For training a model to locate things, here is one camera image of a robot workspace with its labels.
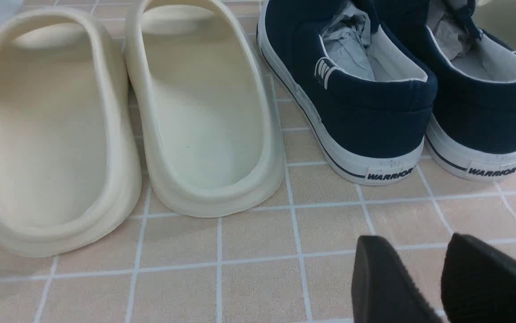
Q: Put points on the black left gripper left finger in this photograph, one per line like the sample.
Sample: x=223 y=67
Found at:
x=382 y=289

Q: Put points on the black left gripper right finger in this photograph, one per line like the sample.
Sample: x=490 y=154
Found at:
x=478 y=283

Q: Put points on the navy canvas shoe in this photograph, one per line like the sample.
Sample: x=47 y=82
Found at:
x=366 y=97
x=472 y=130

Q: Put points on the cream slipper, right one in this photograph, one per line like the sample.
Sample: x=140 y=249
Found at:
x=212 y=140

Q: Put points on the cream slipper, one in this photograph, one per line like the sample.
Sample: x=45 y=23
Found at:
x=69 y=166
x=212 y=140

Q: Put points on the cream slipper, left one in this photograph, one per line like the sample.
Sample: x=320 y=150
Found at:
x=69 y=166

